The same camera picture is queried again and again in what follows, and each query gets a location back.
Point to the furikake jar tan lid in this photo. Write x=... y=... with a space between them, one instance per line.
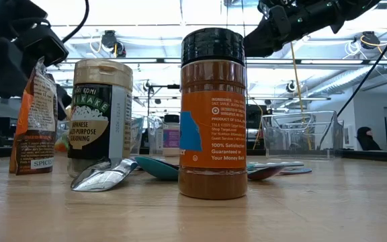
x=92 y=117

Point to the orange spice jar black lid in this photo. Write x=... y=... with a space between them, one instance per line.
x=213 y=134

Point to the black boom stand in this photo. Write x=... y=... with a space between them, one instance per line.
x=148 y=111

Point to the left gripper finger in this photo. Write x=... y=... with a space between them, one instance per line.
x=63 y=101

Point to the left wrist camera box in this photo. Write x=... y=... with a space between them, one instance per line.
x=45 y=47

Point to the black ceiling-mounted device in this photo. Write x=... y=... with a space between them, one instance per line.
x=370 y=38
x=109 y=39

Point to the brown spice pouch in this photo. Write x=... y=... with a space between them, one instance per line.
x=34 y=134

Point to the teal plastic spoon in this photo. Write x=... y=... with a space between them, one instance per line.
x=160 y=169

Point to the person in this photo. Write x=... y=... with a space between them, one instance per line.
x=368 y=139

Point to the purple iridescent spoon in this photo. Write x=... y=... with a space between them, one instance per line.
x=267 y=173

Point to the purple-label spice jar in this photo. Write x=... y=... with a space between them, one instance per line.
x=170 y=138

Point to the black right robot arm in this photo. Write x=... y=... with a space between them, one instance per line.
x=321 y=17

